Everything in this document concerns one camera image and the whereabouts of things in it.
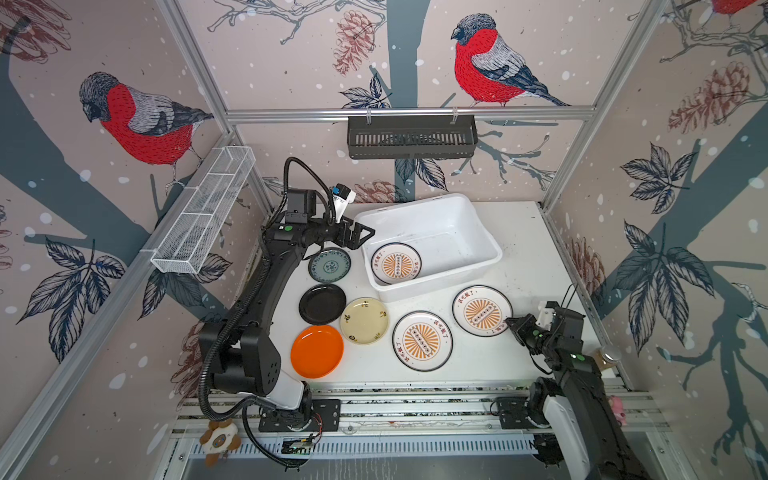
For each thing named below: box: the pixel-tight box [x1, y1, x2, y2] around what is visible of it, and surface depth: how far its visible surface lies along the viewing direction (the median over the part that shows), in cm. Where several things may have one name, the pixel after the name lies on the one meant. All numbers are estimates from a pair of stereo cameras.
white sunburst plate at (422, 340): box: [392, 310, 454, 372], surface depth 87 cm
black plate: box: [299, 284, 347, 325], surface depth 94 cm
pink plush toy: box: [608, 395, 627, 426], surface depth 74 cm
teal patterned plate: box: [308, 247, 352, 283], surface depth 106 cm
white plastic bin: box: [354, 193, 503, 303], surface depth 106 cm
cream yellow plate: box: [340, 297, 390, 345], surface depth 92 cm
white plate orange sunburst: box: [370, 242, 423, 285], surface depth 106 cm
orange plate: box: [290, 325, 344, 379], surface depth 85 cm
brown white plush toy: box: [200, 418, 242, 468], surface depth 70 cm
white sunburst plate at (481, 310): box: [452, 284, 514, 337], surface depth 91 cm
